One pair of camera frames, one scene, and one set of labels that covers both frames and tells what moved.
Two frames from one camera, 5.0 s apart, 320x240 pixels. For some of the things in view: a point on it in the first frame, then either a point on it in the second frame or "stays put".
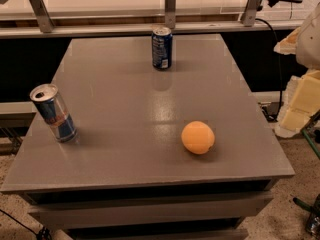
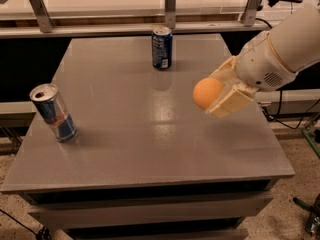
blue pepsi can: (162, 47) stays put
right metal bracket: (249, 17) stays put
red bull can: (47, 97) stays put
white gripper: (310, 42) to (261, 66)
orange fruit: (197, 137) to (205, 91)
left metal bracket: (39, 8) stays put
